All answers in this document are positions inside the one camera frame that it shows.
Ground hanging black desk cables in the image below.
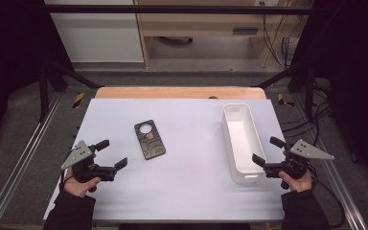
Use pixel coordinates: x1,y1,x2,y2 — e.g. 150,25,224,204
261,1,309,69

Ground black metal frame stand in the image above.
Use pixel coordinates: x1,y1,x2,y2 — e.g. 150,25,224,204
251,60,316,122
38,59,104,123

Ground left hand-held gripper cable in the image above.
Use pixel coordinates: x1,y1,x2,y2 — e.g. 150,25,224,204
58,169,75,193

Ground right hand-held gripper cable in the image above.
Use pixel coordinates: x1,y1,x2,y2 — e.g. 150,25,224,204
307,162,347,229

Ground black curtain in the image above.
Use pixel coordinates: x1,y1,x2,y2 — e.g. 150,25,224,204
0,0,75,154
291,0,368,188

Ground grey desk label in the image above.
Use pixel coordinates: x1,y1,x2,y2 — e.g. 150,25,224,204
232,27,260,35

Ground white cabinet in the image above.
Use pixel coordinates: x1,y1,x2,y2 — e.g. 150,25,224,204
43,0,146,63

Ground yellow black hazard tape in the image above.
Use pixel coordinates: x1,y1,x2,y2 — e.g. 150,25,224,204
277,93,296,108
72,92,86,110

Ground aluminium rail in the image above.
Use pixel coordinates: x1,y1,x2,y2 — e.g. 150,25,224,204
291,94,368,230
0,92,63,230

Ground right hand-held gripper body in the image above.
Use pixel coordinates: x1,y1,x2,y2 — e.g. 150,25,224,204
264,138,335,190

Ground person's right hand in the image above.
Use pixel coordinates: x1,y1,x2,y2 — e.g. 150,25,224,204
278,152,314,194

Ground hand-held gripper cable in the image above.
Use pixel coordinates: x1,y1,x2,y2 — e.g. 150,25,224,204
307,162,347,229
58,169,75,193

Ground person's left hand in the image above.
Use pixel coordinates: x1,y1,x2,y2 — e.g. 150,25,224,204
62,167,103,198

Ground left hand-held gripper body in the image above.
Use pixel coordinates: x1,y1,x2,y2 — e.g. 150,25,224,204
60,139,118,194

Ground white plastic bin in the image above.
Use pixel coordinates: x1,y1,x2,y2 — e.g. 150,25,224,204
221,103,267,185

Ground white table cover board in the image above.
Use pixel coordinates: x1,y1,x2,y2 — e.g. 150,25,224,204
42,98,286,222

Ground black horizontal frame bar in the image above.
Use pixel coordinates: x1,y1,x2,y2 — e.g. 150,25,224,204
43,4,317,15

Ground black floor cables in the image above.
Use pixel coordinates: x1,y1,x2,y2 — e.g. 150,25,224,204
280,78,334,147

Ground light wooden desk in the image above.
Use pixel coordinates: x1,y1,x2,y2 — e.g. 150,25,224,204
133,0,314,69

